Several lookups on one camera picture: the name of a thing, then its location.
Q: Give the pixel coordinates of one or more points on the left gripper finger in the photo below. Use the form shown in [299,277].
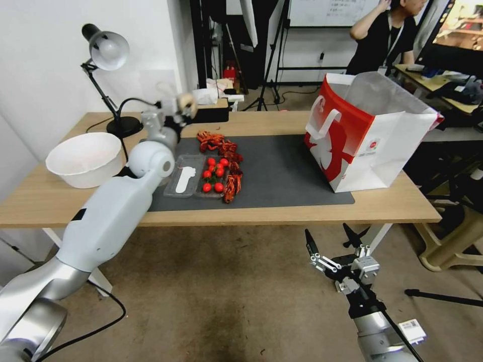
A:
[188,120]
[159,103]

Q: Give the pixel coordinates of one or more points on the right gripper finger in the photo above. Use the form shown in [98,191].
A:
[352,237]
[311,247]

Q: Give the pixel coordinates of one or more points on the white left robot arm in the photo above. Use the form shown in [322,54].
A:
[113,211]

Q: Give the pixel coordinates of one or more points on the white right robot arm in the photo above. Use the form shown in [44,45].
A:
[381,339]

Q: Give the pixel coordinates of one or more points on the white plastic bag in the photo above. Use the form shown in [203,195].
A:
[205,96]

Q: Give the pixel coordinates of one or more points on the clear disposable takeout box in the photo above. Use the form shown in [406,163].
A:
[188,188]

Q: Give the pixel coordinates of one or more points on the red and white delivery bag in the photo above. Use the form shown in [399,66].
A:
[381,151]

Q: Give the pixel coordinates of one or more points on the red crayfish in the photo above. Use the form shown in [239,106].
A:
[231,188]
[237,170]
[236,156]
[207,139]
[228,147]

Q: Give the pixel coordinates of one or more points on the white label tag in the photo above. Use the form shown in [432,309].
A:
[413,331]

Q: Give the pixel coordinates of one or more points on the black desk lamp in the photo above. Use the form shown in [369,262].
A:
[109,49]

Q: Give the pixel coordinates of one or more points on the wooden table with white legs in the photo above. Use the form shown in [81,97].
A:
[264,124]

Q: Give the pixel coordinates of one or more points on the black tripod leg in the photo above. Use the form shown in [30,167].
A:
[445,296]

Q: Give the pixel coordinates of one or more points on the dark grey table mat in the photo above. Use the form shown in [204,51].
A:
[279,169]

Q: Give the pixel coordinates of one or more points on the white paper bowl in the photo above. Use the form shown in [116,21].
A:
[85,158]

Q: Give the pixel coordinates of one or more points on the beige plastic stool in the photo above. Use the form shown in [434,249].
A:
[453,241]

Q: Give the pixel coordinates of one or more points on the black tripod stand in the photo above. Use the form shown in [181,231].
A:
[272,60]

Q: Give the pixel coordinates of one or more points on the wooden side desk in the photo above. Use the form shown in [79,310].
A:
[426,81]

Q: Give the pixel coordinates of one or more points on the whiteboard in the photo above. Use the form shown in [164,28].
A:
[332,11]

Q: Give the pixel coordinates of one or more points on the dark clothes pile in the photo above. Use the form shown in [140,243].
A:
[458,90]

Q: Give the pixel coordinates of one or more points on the person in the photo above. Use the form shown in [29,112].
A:
[392,41]

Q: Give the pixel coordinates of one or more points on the large display screen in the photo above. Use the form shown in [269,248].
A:
[456,34]

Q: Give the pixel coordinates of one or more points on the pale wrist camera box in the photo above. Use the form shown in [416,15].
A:
[365,267]
[187,104]

